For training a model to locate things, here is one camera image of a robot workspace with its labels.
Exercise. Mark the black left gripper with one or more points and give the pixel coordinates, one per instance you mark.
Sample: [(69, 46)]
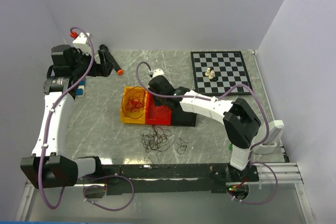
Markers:
[(103, 69)]

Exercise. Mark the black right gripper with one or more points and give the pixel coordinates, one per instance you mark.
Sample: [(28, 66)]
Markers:
[(158, 102)]

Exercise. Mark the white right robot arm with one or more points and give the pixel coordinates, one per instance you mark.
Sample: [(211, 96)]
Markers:
[(240, 121)]

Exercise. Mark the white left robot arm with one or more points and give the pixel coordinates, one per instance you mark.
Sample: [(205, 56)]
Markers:
[(48, 162)]

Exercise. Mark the black marker orange cap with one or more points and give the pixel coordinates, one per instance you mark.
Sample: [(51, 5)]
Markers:
[(111, 59)]

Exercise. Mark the red plastic bin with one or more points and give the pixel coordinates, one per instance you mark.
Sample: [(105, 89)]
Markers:
[(156, 115)]

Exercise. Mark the yellow plastic bin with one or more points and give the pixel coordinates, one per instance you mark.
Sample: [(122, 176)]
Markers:
[(133, 103)]

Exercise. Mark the black plastic bin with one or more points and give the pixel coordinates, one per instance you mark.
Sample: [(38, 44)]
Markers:
[(180, 117)]

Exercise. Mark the blue white block stack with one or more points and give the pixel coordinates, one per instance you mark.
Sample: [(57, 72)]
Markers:
[(80, 91)]

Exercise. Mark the white chess piece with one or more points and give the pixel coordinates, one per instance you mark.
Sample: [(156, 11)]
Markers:
[(207, 73), (211, 74)]

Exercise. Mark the black white chessboard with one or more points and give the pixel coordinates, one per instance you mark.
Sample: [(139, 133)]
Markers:
[(229, 67)]

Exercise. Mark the white stand device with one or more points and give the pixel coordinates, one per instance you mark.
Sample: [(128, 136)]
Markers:
[(276, 129)]

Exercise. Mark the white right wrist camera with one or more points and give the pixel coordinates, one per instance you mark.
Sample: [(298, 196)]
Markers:
[(156, 72)]

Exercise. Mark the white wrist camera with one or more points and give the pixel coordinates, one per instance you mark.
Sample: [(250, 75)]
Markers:
[(80, 41), (156, 72)]

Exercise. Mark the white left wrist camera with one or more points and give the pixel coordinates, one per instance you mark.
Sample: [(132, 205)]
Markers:
[(80, 41)]

